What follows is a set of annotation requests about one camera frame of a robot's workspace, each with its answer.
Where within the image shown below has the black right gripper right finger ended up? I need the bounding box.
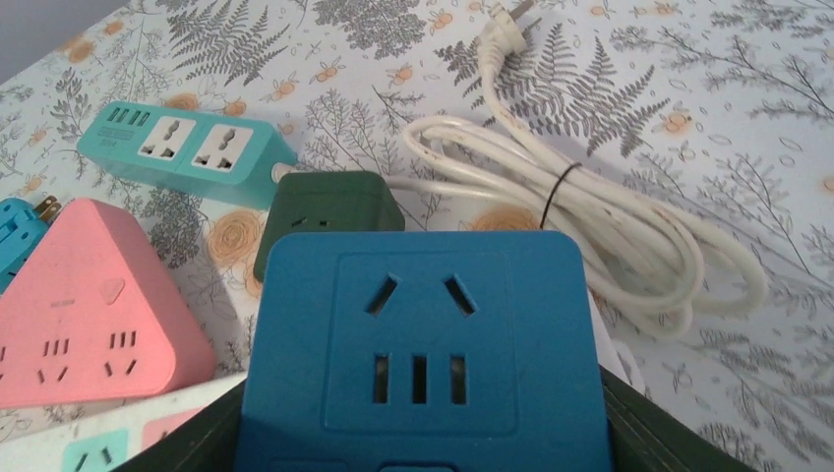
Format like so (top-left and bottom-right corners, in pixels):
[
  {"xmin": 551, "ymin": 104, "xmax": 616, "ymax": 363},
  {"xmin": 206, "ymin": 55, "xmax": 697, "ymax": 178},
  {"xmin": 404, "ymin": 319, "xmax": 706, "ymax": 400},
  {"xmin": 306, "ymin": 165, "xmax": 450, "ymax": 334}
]
[{"xmin": 600, "ymin": 368, "xmax": 752, "ymax": 472}]

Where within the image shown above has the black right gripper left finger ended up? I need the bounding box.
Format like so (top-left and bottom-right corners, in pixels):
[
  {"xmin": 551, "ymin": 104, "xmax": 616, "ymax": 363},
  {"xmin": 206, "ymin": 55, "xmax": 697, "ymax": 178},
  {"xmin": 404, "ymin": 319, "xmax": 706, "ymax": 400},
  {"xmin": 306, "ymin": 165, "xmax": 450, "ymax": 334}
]
[{"xmin": 116, "ymin": 383, "xmax": 245, "ymax": 472}]

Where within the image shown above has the white multicolour power strip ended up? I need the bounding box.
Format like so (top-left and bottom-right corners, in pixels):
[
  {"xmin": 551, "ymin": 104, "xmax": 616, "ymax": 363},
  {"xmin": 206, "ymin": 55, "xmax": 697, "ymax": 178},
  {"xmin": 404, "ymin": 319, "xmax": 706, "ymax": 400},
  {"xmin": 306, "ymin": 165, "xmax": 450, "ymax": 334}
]
[{"xmin": 1, "ymin": 373, "xmax": 247, "ymax": 472}]

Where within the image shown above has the blue cube socket adapter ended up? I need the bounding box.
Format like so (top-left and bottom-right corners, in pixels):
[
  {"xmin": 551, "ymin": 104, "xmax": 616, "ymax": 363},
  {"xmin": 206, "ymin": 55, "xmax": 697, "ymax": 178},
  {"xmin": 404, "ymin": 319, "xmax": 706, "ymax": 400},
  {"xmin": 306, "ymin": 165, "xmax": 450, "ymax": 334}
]
[{"xmin": 234, "ymin": 231, "xmax": 612, "ymax": 471}]

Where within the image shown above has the dark green cube adapter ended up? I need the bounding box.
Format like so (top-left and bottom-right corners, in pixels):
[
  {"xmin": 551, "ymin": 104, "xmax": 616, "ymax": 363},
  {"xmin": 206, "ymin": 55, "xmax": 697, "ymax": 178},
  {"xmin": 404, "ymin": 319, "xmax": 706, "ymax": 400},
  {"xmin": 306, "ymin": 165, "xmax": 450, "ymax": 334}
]
[{"xmin": 253, "ymin": 170, "xmax": 405, "ymax": 282}]

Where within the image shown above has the pink triangular power strip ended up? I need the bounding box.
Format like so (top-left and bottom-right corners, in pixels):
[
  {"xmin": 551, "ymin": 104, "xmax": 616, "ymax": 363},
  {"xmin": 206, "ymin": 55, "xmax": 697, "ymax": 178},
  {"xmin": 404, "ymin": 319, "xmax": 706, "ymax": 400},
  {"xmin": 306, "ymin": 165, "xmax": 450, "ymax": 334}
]
[{"xmin": 1, "ymin": 199, "xmax": 216, "ymax": 408}]

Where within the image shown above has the teal power strip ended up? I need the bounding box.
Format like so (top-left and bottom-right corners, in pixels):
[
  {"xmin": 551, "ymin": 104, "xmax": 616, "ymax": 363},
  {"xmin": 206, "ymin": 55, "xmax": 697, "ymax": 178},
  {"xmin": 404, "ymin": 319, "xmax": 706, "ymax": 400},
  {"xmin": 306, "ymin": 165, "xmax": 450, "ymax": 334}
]
[{"xmin": 77, "ymin": 101, "xmax": 297, "ymax": 209}]

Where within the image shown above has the cyan small socket adapter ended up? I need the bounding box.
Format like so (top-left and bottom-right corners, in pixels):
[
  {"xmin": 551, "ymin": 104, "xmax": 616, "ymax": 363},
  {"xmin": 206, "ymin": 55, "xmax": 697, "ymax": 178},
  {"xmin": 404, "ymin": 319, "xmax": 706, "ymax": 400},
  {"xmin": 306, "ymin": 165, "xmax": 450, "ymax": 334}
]
[{"xmin": 0, "ymin": 196, "xmax": 62, "ymax": 293}]

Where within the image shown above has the floral patterned table mat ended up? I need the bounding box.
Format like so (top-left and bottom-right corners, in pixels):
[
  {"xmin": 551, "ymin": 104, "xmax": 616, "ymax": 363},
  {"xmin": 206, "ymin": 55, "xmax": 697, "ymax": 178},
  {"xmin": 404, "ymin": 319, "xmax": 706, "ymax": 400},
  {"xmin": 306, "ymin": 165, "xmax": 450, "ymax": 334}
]
[{"xmin": 1, "ymin": 1, "xmax": 833, "ymax": 471}]

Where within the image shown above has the coiled white power cable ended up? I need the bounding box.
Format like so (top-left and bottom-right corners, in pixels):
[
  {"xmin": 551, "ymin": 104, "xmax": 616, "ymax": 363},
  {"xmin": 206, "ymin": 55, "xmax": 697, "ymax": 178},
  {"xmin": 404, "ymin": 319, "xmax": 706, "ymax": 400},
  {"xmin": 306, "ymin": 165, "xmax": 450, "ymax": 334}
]
[{"xmin": 381, "ymin": 0, "xmax": 771, "ymax": 341}]

